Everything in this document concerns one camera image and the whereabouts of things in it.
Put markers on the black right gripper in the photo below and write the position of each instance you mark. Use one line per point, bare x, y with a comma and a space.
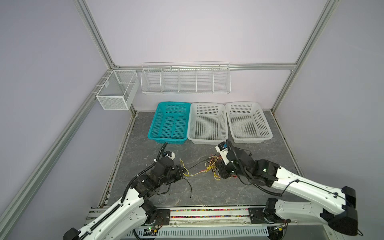
221, 166

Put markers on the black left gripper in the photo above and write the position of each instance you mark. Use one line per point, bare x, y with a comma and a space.
179, 175

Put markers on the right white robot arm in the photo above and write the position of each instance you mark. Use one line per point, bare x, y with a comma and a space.
294, 197

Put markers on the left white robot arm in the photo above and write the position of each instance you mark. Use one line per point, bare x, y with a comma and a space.
134, 208

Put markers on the teal plastic basket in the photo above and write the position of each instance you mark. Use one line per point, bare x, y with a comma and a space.
170, 123

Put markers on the white plastic basket middle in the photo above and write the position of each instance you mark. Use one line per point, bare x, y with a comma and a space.
208, 124

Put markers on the white plastic basket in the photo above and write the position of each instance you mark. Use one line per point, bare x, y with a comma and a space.
247, 122
208, 124

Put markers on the white plastic basket right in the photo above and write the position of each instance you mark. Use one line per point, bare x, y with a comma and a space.
247, 122

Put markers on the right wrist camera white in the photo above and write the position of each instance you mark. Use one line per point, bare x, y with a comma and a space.
222, 149

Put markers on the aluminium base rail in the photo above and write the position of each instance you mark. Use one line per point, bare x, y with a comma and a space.
232, 215

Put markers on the white slotted cable duct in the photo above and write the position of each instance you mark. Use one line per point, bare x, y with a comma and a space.
214, 233

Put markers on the white wire shelf rack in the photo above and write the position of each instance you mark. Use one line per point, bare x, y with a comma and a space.
168, 78

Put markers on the white mesh wall box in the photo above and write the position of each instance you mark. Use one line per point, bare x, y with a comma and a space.
118, 90

